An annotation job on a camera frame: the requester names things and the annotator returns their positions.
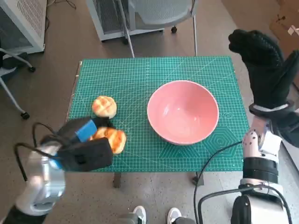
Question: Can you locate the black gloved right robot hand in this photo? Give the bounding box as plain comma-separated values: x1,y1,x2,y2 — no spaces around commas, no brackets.
228,29,299,110

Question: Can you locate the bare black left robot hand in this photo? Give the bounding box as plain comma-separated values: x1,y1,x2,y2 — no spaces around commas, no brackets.
57,118,115,147

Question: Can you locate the round toy bread bun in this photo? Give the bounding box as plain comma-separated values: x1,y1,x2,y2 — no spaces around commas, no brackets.
92,95,117,119

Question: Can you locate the long striped toy bread loaf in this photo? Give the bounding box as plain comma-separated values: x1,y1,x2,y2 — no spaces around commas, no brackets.
90,127,128,154

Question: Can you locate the pink bowl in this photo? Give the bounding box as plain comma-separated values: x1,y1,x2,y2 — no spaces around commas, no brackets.
147,80,220,146

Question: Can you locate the brown cardboard box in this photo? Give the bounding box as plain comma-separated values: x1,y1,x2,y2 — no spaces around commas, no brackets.
268,0,299,84

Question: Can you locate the green cutting mat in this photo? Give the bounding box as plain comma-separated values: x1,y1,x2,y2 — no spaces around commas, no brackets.
66,56,250,173

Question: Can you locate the grey office chair with casters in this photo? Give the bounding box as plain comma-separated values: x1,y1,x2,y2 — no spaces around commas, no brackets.
0,48,36,119

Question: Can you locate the large white perforated cabinet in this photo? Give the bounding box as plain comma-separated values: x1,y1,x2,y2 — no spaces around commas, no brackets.
0,0,47,55

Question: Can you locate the white perforated wheeled cabinet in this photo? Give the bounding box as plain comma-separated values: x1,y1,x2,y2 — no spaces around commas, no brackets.
86,0,178,45

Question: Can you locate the grey mesh chair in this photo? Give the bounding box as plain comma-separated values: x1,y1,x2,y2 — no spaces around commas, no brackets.
116,0,198,58

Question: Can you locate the white right robot foot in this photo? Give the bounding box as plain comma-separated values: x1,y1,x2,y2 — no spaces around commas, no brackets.
167,207,182,224

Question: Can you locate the grey right robot leg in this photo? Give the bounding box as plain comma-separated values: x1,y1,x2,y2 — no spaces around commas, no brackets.
175,216,196,224

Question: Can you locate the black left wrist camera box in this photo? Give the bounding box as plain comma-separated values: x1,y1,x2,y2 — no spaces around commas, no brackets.
57,137,114,172

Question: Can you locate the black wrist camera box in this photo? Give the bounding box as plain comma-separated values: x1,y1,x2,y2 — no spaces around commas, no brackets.
268,109,299,147
57,137,114,172

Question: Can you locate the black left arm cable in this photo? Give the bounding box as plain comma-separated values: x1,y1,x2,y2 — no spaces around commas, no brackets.
14,142,59,182
32,122,71,147

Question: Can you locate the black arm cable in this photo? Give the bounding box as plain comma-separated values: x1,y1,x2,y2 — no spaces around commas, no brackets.
198,184,292,224
14,142,59,182
32,122,71,147
193,141,243,224

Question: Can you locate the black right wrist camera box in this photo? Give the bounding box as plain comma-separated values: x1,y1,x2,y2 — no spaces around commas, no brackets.
268,109,299,147

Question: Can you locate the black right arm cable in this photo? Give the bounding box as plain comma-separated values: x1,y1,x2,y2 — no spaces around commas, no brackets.
198,184,292,224
193,141,243,224

